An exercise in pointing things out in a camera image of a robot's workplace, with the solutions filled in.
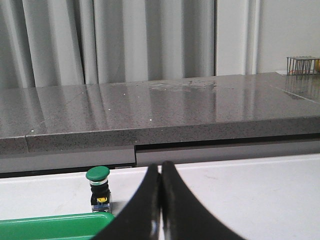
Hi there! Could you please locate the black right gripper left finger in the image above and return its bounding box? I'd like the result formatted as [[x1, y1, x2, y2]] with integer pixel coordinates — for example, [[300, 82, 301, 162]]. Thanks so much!
[[93, 164, 161, 240]]

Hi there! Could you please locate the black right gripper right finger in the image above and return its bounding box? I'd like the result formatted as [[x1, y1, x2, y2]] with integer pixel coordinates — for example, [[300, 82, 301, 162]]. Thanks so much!
[[161, 161, 243, 240]]

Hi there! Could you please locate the green mushroom push button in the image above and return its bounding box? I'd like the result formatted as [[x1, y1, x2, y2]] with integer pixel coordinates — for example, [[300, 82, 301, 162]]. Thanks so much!
[[85, 166, 112, 213]]

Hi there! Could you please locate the green plastic tray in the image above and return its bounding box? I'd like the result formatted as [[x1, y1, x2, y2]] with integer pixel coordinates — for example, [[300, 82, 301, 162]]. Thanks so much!
[[0, 212, 115, 240]]

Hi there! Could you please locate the grey stone counter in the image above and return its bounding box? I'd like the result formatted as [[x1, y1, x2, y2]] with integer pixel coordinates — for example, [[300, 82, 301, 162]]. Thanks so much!
[[0, 72, 320, 178]]

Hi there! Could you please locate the grey curtain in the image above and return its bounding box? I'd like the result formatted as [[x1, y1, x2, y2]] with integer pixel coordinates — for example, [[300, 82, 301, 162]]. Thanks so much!
[[0, 0, 262, 89]]

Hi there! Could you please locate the metal wire rack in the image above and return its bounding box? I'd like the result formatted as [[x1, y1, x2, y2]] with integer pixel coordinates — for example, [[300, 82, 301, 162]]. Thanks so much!
[[286, 56, 320, 76]]

